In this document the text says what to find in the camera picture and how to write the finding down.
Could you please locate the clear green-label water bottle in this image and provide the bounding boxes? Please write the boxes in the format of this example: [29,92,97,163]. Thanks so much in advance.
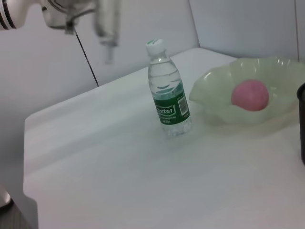
[145,38,193,138]

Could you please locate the pink peach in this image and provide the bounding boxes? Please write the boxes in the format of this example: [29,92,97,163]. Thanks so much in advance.
[230,79,270,112]

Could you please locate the green glass fruit plate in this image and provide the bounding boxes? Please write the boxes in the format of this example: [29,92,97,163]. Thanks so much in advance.
[188,56,305,127]

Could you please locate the black mesh pen cup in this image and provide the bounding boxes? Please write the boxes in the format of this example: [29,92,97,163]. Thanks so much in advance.
[296,82,305,167]

